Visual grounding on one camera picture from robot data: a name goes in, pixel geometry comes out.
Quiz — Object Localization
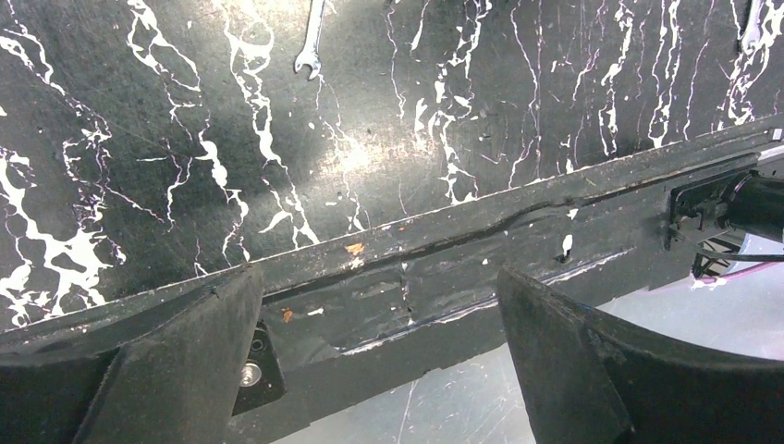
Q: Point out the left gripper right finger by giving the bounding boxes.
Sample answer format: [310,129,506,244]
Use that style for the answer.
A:
[496,267,783,443]

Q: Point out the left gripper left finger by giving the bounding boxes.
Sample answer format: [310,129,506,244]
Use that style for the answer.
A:
[1,265,263,443]

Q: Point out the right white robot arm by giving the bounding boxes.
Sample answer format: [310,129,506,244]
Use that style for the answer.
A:
[664,169,783,284]

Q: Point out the silver wrench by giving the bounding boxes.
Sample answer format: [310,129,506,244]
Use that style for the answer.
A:
[293,0,326,81]

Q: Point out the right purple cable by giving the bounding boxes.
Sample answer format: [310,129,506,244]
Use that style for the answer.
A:
[692,260,784,288]

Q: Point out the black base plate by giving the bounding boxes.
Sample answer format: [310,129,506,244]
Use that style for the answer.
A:
[0,113,784,444]

